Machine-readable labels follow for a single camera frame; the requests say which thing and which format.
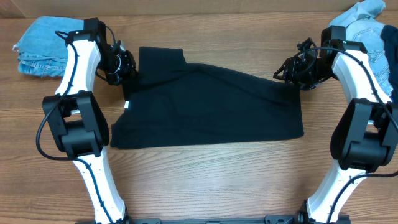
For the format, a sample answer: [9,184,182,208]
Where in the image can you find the light blue denim jeans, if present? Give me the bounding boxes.
[330,0,393,96]

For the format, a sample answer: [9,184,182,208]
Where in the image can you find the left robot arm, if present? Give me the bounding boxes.
[35,18,137,223]

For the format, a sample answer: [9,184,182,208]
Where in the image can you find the navy blue garment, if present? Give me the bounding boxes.
[381,25,397,103]

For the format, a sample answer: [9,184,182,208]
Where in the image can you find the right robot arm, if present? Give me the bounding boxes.
[265,26,397,224]

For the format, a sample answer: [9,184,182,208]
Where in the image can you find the folded blue jeans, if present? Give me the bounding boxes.
[12,16,83,77]

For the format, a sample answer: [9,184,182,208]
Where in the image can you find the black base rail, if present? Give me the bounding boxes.
[127,215,295,224]

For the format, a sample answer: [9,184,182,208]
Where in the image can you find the black t-shirt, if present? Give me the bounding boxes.
[110,47,304,149]

